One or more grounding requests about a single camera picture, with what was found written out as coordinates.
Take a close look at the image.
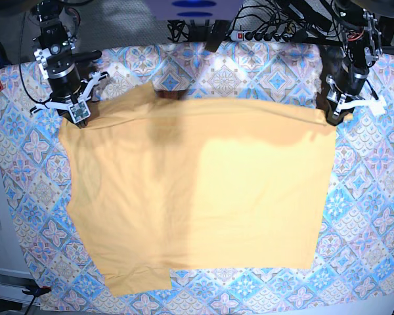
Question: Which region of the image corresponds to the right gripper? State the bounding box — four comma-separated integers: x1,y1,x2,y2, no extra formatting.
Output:
30,64,109,118

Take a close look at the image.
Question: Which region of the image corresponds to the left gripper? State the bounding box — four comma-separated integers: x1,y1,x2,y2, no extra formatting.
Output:
324,64,387,126

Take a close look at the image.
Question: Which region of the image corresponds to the yellow T-shirt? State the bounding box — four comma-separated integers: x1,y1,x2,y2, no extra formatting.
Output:
58,83,337,296

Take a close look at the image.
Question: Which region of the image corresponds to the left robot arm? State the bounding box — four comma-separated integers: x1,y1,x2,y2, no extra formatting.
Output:
322,1,386,126

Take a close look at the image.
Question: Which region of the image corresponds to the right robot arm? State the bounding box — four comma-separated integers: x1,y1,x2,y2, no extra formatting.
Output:
30,1,109,128

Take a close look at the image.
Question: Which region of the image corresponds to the white power strip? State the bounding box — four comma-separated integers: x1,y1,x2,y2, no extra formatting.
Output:
230,30,254,41

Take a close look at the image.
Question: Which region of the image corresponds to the patterned blue pink tablecloth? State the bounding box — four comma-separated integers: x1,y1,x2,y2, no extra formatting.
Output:
0,42,394,314

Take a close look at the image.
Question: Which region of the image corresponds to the red black clamp lower left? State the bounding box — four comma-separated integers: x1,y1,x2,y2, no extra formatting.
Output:
22,286,51,298

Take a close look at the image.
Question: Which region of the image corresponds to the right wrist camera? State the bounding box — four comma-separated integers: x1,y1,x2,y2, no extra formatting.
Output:
68,100,91,123

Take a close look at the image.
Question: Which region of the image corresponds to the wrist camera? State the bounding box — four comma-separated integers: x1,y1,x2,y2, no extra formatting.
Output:
370,102,387,116
68,100,91,123

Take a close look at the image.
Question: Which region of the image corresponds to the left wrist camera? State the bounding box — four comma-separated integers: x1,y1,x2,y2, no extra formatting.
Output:
370,102,387,116

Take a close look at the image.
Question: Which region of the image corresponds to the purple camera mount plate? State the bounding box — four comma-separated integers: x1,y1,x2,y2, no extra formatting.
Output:
144,0,243,20

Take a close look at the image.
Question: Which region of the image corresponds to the black cable bundle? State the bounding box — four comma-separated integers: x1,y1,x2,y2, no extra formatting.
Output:
166,20,191,43

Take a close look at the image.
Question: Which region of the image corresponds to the black camera post clamp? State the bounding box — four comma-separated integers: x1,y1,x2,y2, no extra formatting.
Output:
205,20,230,53

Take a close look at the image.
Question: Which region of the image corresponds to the white rail bracket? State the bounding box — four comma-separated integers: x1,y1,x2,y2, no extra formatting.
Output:
0,268,37,305

